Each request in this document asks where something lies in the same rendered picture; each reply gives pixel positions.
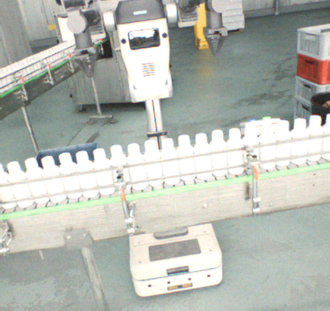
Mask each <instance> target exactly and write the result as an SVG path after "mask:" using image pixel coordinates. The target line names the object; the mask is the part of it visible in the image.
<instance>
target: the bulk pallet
mask: <svg viewBox="0 0 330 311"><path fill-rule="evenodd" d="M242 2H243V1H242V0H229V4H230V6H229V8H228V9H227V10H226V11H225V12H223V13H222V23H223V26H225V27H227V28H228V29H229V30H228V31H232V30H238V31H235V32H243V31H244V30H243V29H244V15H243V14H242V9H243V7H242ZM242 23H243V25H242ZM235 32H228V34H229V33H235Z"/></svg>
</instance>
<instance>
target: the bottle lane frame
mask: <svg viewBox="0 0 330 311"><path fill-rule="evenodd" d="M257 183H258V190H257V193H258V196H259V197H260V198H261V202H260V208H261V211H260V213H259V214H257V216H260V215H264V214H271V213H273V212H282V211H286V210H291V209H299V208H304V207H310V206H317V205H322V204H327V203H330V163H329V162H327V163H326V164H319V163H317V165H313V166H309V165H307V167H298V166H297V168H295V169H288V168H287V169H286V170H281V171H279V170H277V169H276V171H275V172H268V171H267V173H262V174H259V179H258V180H257ZM252 197H253V176H252V175H248V174H246V176H244V177H237V175H236V177H235V178H230V179H227V178H225V180H220V181H218V180H217V179H215V181H211V182H206V181H205V183H201V184H196V183H195V182H194V184H192V185H188V186H186V185H185V184H183V186H179V187H175V186H173V187H172V188H168V189H165V188H164V187H163V189H159V190H154V189H152V191H150V192H143V190H142V191H141V193H136V194H133V193H132V192H131V193H130V195H125V199H126V203H127V209H128V213H129V217H130V210H129V206H128V204H129V203H133V205H134V210H133V213H136V220H135V222H134V228H135V229H136V231H135V233H133V235H138V234H141V235H142V234H151V233H156V232H161V231H169V230H174V229H179V228H188V227H192V226H201V225H205V224H210V223H219V222H224V221H229V220H237V219H242V218H247V217H253V212H252V207H253V201H252ZM2 223H7V224H8V226H9V228H10V229H8V230H7V233H8V232H11V234H12V236H13V238H12V239H11V241H10V244H9V246H8V248H10V250H9V252H8V253H7V256H9V255H13V254H22V253H26V252H30V251H39V250H43V251H44V250H49V249H53V248H62V247H65V246H66V245H65V243H64V240H63V233H64V231H66V230H71V229H76V228H87V229H88V230H90V233H91V238H92V241H93V242H98V241H103V240H111V239H116V238H120V237H129V235H128V232H127V226H126V222H125V218H124V212H123V208H122V202H121V198H120V196H117V197H111V195H110V197H109V198H104V199H101V197H100V198H99V200H91V199H90V198H89V200H88V201H86V202H80V201H79V200H78V202H77V203H72V204H69V202H68V203H67V204H66V205H62V206H61V205H58V204H56V206H48V204H47V205H46V207H43V208H39V209H37V206H36V207H35V208H34V209H30V210H26V208H25V210H23V211H20V212H16V211H14V212H12V213H7V214H5V213H3V214H0V237H1V236H2V235H3V233H4V232H5V230H4V228H3V226H2Z"/></svg>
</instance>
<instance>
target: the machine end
mask: <svg viewBox="0 0 330 311"><path fill-rule="evenodd" d="M119 1H120V0H98V2H99V6H100V8H101V11H102V13H103V12H109V11H115V12H116V7H117V5H118V3H119ZM160 1H161V2H162V4H164V3H163V0H160ZM49 6H50V9H51V11H52V17H53V20H54V23H55V29H56V32H57V37H58V40H57V43H59V44H60V45H61V44H63V43H65V42H67V41H64V42H63V39H62V35H61V32H60V26H59V23H58V19H57V17H59V16H64V15H68V12H64V11H63V6H62V4H61V0H49ZM108 32H109V34H110V42H111V46H112V50H113V51H111V52H109V53H108V54H106V55H105V56H103V57H101V58H100V59H98V60H96V62H95V67H94V79H95V83H96V89H97V93H98V97H99V103H112V102H132V101H131V97H130V89H129V85H128V79H127V69H126V66H125V64H124V61H123V59H122V49H121V44H120V40H119V31H118V30H114V31H108ZM108 32H107V31H106V33H108ZM68 82H69V88H70V91H71V94H70V97H71V98H72V99H73V103H74V105H81V108H80V109H79V111H85V110H86V108H84V107H83V104H96V100H95V96H94V90H93V86H92V83H91V78H90V77H87V75H86V74H85V72H84V71H83V70H81V71H79V72H77V73H76V74H74V75H72V76H71V77H69V78H68Z"/></svg>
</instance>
